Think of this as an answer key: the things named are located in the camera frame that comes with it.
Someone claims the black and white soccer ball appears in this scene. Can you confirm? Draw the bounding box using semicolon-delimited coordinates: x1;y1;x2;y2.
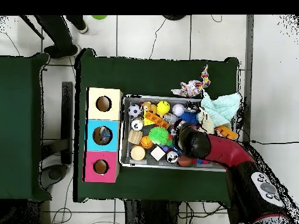
127;104;142;117

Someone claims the black upright panel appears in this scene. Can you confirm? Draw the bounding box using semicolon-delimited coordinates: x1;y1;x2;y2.
60;81;74;165

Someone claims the thin black cable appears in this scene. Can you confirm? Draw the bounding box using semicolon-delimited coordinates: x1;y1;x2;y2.
249;139;299;145

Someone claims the orange plastic tray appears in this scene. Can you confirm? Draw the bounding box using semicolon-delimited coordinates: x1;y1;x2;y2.
144;110;171;130
214;124;239;141

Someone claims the colourful dotted cloth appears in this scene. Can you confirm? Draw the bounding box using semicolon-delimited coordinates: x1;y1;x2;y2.
171;64;211;98

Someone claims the wooden box with three holes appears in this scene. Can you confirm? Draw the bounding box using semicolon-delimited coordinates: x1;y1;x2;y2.
82;87;124;183

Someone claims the dark green table cloth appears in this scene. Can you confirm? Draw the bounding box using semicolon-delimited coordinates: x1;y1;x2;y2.
73;47;240;203
0;52;53;202

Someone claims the grey round stand foot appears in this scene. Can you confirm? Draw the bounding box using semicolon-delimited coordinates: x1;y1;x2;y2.
39;163;71;190

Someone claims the black slanted rod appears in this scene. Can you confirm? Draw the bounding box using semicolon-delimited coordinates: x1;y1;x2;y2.
19;15;45;40

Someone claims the black round object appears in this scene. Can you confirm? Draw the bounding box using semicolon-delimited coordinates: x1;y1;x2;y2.
162;15;187;21

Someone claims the silver pull-tab can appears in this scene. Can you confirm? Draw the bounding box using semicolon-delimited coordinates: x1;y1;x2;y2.
130;117;144;131

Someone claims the person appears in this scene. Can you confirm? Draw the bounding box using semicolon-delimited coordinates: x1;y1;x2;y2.
33;15;89;60

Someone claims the orange toy basketball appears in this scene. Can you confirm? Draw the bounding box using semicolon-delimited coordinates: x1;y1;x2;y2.
140;135;154;149

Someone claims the yellow ball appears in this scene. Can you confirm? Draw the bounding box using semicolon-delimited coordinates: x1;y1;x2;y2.
156;100;171;115

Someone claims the green spiky ball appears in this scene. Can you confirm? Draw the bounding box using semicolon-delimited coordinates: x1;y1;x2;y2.
148;126;169;145

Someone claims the mint green cloth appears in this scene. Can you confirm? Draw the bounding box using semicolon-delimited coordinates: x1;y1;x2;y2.
200;92;241;128

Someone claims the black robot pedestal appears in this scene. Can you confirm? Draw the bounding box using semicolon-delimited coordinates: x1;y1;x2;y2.
123;199;181;224

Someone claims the shallow mesh bin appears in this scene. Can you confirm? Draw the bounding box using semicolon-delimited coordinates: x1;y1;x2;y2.
119;94;237;172

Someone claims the toy hamburger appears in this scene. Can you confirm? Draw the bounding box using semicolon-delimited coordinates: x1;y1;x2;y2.
130;145;146;161

